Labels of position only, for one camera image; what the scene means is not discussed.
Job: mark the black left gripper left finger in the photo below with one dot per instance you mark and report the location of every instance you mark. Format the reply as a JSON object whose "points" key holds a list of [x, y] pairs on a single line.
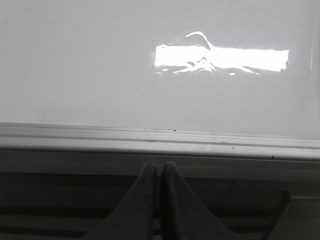
{"points": [[133, 218]]}

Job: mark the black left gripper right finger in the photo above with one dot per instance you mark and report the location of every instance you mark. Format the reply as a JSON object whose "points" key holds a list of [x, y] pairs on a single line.
{"points": [[183, 216]]}

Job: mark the white whiteboard with metal frame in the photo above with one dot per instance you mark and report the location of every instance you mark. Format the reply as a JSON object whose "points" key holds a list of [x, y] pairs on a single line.
{"points": [[181, 77]]}

